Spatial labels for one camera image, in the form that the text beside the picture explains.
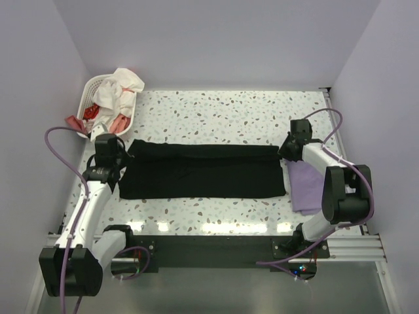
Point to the aluminium frame rail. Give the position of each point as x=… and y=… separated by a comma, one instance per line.
x=360, y=248

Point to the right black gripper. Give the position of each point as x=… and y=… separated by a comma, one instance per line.
x=282, y=150

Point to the white laundry basket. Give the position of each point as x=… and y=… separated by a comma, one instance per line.
x=86, y=100

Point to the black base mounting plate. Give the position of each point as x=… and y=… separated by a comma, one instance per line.
x=151, y=253

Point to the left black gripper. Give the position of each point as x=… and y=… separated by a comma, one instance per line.
x=126, y=156

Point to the white t shirt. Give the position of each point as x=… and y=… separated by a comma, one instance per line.
x=115, y=101

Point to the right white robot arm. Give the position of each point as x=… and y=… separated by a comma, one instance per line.
x=347, y=195

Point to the pink red garment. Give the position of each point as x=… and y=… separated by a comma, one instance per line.
x=78, y=122

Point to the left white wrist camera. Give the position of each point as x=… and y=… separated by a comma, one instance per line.
x=98, y=129

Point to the folded purple t shirt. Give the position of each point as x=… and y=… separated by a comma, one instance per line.
x=306, y=185

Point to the black t shirt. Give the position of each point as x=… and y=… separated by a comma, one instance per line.
x=162, y=170

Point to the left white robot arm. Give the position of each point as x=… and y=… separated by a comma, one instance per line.
x=75, y=264

